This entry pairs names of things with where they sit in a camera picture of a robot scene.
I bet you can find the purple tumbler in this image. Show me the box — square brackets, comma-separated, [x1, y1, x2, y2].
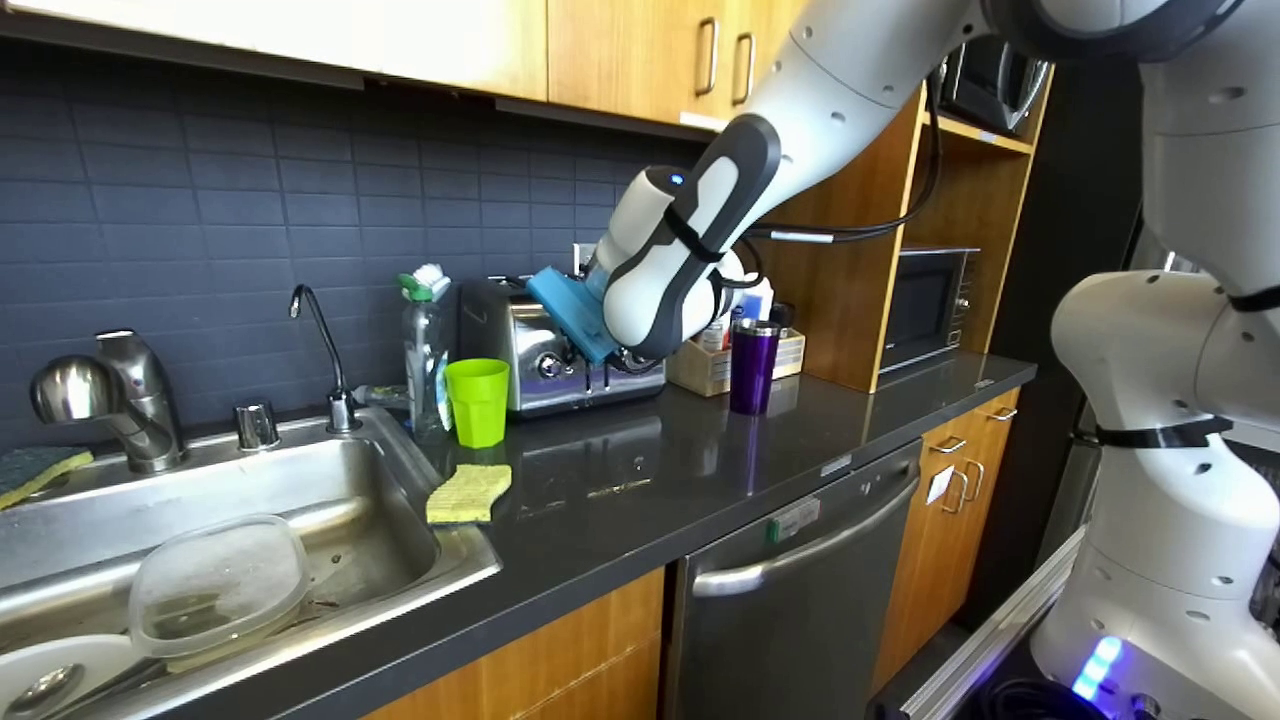
[725, 314, 783, 420]

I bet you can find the metal spoon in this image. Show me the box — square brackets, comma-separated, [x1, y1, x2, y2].
[5, 660, 89, 714]

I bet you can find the wooden condiment caddy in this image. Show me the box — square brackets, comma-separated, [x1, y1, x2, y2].
[665, 320, 811, 405]

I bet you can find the slim gooseneck faucet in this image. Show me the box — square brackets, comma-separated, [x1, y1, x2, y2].
[282, 279, 360, 444]

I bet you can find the clear dish soap bottle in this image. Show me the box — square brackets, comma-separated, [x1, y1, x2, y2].
[391, 259, 456, 439]

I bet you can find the stainless steel toaster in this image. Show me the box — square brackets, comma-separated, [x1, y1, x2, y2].
[456, 271, 676, 422]

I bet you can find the wooden wall cabinet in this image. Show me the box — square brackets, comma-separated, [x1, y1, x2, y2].
[0, 0, 817, 154]

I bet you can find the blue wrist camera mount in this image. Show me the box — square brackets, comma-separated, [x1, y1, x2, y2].
[525, 264, 624, 369]

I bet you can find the plain wooden base cabinet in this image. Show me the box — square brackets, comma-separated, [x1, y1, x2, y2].
[365, 569, 668, 720]

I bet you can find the large chrome faucet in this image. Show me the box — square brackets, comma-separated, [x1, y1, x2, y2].
[23, 326, 189, 481]

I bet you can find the green plastic cup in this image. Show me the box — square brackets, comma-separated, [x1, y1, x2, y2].
[441, 354, 517, 455]

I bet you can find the microwave oven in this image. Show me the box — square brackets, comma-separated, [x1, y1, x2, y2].
[876, 245, 984, 385]

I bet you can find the clear plastic food container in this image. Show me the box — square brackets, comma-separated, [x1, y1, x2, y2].
[126, 514, 322, 672]

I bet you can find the stainless steel dishwasher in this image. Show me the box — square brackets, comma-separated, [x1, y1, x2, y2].
[661, 434, 928, 720]

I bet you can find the green scrub pad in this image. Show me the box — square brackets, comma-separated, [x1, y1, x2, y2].
[0, 447, 99, 514]

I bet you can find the chrome sink deck knob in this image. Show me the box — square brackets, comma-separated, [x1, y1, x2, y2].
[234, 400, 284, 455]

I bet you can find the white plate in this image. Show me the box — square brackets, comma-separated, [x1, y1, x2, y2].
[0, 631, 149, 720]

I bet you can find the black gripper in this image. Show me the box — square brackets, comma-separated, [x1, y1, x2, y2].
[574, 336, 634, 378]

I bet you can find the stainless steel sink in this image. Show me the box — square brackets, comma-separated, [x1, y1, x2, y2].
[0, 400, 505, 720]

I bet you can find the yellow sponge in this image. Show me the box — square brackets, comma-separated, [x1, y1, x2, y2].
[419, 461, 517, 530]

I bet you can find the steel base cabinet door handle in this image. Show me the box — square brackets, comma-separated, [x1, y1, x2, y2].
[926, 461, 968, 514]
[962, 455, 997, 510]

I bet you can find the steel wall cabinet handle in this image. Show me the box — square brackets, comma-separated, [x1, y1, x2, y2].
[725, 27, 756, 111]
[688, 12, 722, 102]

